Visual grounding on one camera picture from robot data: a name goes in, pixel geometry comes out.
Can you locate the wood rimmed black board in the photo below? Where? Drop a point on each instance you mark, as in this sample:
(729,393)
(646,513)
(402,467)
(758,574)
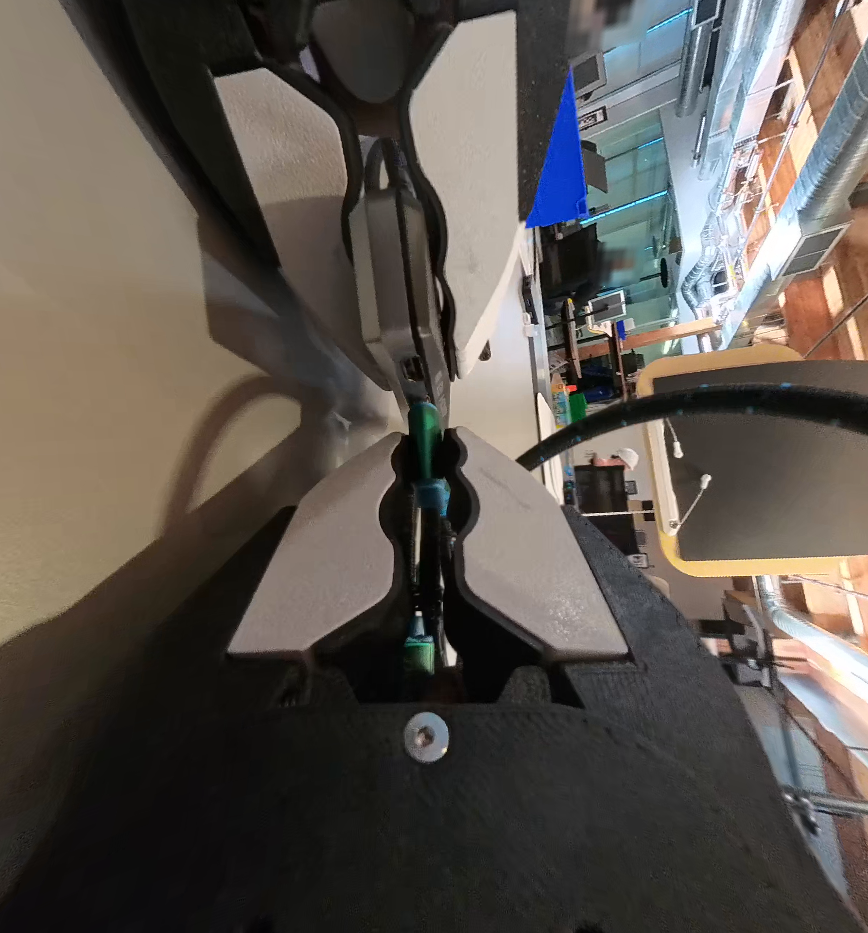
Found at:
(791,481)

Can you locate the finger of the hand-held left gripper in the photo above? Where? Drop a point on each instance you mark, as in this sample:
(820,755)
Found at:
(478,182)
(288,182)

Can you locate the colourful printed box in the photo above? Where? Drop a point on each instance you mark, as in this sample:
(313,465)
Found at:
(569,408)

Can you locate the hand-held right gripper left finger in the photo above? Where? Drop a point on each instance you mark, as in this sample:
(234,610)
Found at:
(324,576)

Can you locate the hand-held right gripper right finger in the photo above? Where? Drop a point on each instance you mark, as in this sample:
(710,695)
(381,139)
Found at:
(536,576)

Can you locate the silver ventilation duct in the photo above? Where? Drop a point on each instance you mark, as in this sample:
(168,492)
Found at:
(828,160)

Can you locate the blue plastic crate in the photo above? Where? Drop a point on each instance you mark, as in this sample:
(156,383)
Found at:
(561,167)

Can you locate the black hdmi switch box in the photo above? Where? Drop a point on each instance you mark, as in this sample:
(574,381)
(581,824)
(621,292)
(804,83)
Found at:
(390,277)

